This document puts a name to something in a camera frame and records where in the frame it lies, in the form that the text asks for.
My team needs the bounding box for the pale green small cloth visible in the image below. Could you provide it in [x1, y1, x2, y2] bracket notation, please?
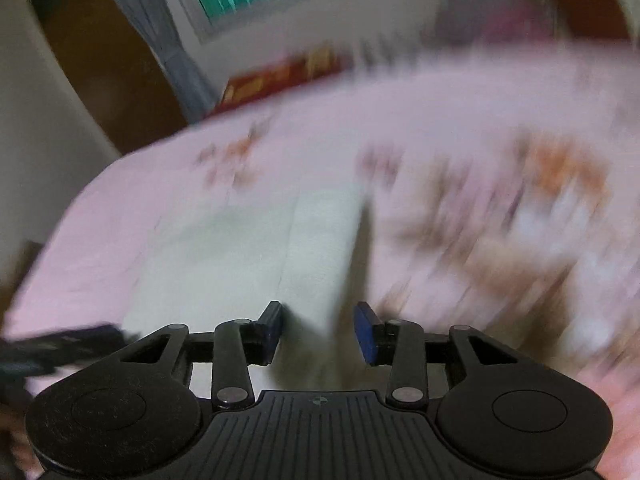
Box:
[124, 188, 369, 391]

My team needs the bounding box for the pile of folded clothes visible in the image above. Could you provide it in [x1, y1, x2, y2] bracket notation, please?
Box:
[435, 0, 553, 47]

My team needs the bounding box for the pink floral bed sheet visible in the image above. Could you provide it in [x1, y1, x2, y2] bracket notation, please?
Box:
[6, 47, 639, 479]

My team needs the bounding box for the dark brown wooden door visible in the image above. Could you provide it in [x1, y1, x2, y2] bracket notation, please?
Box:
[30, 0, 186, 154]

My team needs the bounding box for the red floral pillow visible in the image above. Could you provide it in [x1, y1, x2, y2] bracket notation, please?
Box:
[207, 42, 354, 117]

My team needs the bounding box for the grey striped pillow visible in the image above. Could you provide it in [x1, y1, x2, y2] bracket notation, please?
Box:
[348, 29, 444, 74]

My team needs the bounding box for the grey left curtain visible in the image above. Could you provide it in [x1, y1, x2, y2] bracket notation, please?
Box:
[114, 0, 217, 124]

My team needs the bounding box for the red heart-shaped headboard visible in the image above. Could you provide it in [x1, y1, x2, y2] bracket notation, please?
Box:
[514, 0, 640, 44]

